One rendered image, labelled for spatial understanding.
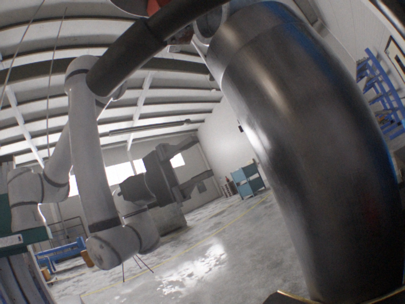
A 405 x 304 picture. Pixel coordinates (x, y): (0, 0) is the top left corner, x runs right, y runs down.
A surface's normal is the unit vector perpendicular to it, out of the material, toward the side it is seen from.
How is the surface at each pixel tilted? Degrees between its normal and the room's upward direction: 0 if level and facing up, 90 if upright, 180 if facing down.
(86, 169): 92
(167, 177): 90
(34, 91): 173
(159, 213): 90
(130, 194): 90
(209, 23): 127
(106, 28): 173
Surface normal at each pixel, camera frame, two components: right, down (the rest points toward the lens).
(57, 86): 0.46, 0.84
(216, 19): 0.49, 0.52
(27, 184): 0.88, -0.43
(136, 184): 0.77, -0.44
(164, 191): -0.51, 0.04
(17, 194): 0.58, -0.41
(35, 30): 0.33, 0.94
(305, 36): -0.07, -0.18
